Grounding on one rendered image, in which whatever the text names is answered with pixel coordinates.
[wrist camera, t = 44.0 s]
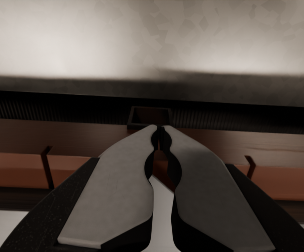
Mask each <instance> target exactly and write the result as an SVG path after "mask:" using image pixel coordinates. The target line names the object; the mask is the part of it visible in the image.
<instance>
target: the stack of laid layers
mask: <svg viewBox="0 0 304 252"><path fill-rule="evenodd" d="M53 190H54V185H53V184H52V186H51V187H50V189H43V188H22V187H1V186H0V209H4V210H25V211H30V210H31V209H32V208H34V207H35V206H36V205H37V204H38V203H39V202H40V201H41V200H42V199H43V198H44V197H46V196H47V195H48V194H49V193H50V192H51V191H53ZM274 201H276V202H277V203H278V204H279V205H280V206H281V207H282V208H283V209H285V210H286V211H287V212H288V213H289V214H290V215H291V216H292V217H293V218H294V219H295V220H296V221H297V222H298V223H304V201H294V200H274Z"/></svg>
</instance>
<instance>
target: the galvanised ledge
mask: <svg viewBox="0 0 304 252"><path fill-rule="evenodd" d="M0 91H14V92H32V93H50V94H69V95H87V96H105V97H123V98H141V99H160V100H178V101H196V102H214V103H232V104H251V105H269V106H287V107H304V0H0Z"/></svg>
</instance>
